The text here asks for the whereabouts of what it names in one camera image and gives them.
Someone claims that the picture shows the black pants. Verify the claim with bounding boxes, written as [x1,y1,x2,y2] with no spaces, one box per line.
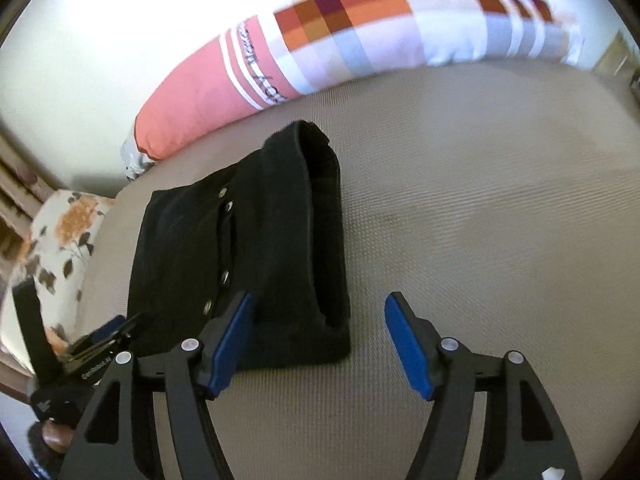
[127,122,352,370]

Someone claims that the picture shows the person's left hand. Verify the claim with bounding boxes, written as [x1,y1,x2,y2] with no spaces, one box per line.
[42,420,75,454]

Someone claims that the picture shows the floral pillow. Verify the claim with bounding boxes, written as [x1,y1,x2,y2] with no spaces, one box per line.
[1,190,114,372]

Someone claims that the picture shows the beige bed mat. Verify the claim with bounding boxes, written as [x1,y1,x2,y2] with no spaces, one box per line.
[76,61,639,479]

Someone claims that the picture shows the wooden headboard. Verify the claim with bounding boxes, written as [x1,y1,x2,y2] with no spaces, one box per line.
[0,136,53,283]

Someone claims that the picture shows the pink plaid long pillow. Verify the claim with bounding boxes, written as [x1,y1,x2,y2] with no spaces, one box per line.
[120,0,582,180]

